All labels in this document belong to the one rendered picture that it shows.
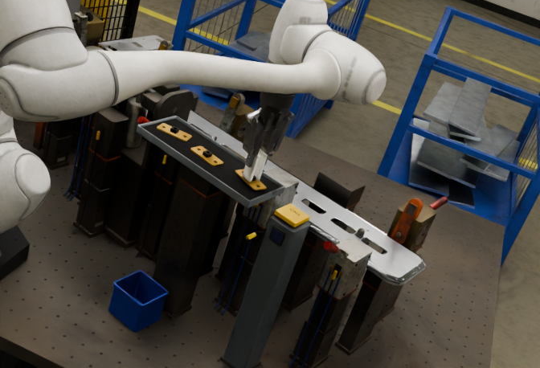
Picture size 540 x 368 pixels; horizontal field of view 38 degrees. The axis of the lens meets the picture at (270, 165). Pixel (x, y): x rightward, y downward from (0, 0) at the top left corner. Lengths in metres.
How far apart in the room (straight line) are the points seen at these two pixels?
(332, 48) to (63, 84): 0.53
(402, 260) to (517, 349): 1.85
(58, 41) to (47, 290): 0.92
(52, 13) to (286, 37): 0.51
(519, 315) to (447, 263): 1.38
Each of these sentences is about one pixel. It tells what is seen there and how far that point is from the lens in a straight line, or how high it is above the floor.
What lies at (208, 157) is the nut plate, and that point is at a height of 1.16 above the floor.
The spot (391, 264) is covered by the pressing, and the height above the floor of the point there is 1.00.
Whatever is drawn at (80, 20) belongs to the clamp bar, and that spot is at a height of 1.20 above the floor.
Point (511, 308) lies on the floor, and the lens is 4.11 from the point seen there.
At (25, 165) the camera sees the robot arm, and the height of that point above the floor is 1.08.
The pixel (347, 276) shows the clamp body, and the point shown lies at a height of 1.01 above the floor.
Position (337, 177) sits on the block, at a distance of 2.27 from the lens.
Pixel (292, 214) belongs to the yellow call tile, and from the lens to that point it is 1.76.
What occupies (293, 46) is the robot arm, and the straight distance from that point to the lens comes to 1.62.
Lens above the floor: 2.04
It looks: 27 degrees down
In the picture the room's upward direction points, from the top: 18 degrees clockwise
